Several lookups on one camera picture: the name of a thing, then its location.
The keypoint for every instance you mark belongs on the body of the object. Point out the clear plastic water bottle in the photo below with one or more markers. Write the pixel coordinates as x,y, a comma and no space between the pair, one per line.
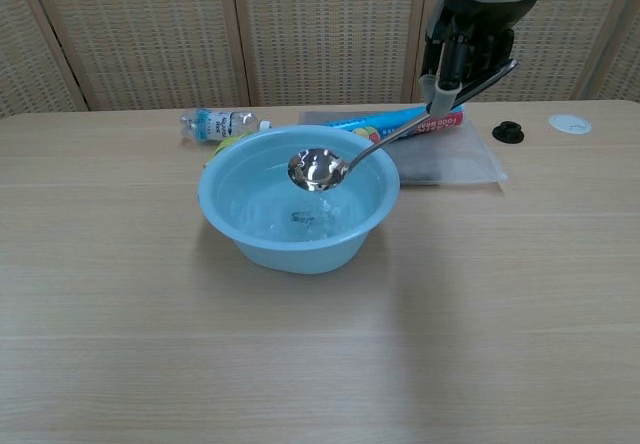
215,124

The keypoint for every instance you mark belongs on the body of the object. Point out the yellow green snack packet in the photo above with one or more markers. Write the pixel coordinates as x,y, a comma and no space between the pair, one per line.
226,144

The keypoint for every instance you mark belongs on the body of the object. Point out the blue food wrap box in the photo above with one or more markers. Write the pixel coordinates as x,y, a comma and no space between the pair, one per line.
440,126

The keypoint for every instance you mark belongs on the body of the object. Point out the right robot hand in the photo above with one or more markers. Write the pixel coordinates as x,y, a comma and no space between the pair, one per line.
480,19

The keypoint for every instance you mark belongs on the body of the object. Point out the light blue plastic basin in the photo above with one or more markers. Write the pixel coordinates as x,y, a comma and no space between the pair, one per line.
280,244

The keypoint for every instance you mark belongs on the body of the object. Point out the woven rattan folding screen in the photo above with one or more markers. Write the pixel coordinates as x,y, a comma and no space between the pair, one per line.
320,34

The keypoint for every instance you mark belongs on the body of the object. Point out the stainless steel ladle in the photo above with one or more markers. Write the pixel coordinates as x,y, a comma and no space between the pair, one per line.
315,169

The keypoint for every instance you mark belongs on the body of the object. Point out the white round grommet cover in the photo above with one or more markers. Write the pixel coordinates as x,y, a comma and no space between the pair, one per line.
570,124

